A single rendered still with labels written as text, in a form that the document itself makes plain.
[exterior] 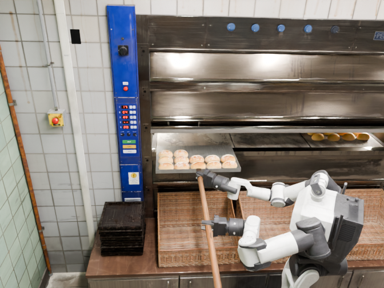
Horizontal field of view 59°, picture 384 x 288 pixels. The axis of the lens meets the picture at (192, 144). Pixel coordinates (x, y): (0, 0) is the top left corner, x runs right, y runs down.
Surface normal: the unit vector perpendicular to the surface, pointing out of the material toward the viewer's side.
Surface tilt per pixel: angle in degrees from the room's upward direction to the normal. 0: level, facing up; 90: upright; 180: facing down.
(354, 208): 1
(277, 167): 70
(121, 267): 0
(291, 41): 90
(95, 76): 90
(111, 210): 0
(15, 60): 90
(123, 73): 90
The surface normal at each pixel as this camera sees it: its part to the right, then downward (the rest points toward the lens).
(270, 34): 0.07, 0.47
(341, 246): -0.42, 0.41
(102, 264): 0.03, -0.88
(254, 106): 0.07, 0.14
